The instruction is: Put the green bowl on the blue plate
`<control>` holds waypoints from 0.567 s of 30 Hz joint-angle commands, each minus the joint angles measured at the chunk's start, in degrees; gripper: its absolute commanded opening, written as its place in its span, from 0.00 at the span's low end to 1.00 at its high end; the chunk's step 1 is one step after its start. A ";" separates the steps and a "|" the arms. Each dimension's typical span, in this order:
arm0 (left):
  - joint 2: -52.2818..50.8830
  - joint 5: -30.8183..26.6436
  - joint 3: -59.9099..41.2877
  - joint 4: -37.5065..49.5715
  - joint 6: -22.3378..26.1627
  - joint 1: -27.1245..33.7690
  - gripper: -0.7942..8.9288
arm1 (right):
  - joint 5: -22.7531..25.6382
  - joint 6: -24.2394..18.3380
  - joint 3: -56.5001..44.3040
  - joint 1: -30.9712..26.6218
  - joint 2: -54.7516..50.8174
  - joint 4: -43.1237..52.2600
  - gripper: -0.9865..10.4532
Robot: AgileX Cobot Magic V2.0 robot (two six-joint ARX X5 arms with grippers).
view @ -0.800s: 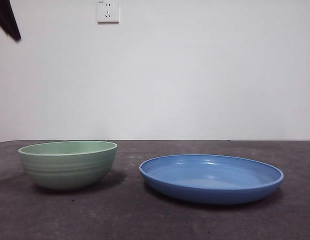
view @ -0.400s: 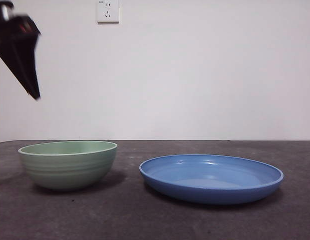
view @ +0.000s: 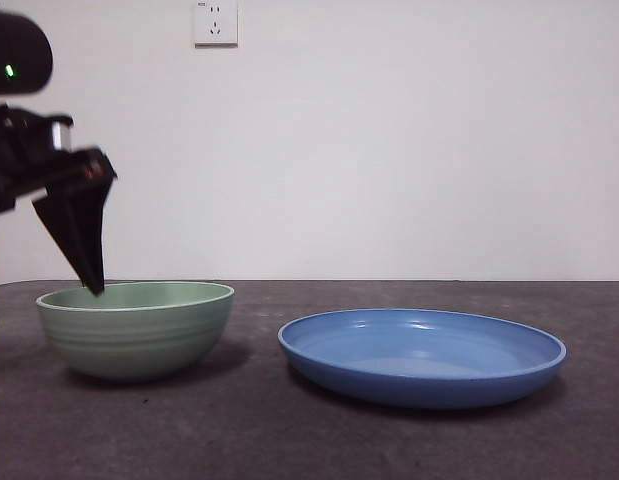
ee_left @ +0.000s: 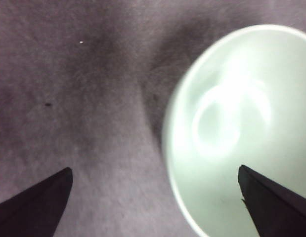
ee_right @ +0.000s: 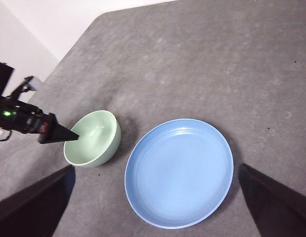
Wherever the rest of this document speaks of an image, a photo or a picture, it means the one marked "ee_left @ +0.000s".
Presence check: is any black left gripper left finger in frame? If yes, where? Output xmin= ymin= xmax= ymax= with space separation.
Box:
xmin=0 ymin=167 xmax=74 ymax=237

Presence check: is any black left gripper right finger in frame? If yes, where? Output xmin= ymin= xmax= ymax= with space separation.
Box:
xmin=238 ymin=164 xmax=306 ymax=237

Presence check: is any green ribbed bowl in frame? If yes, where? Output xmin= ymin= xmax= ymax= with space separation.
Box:
xmin=162 ymin=24 xmax=306 ymax=237

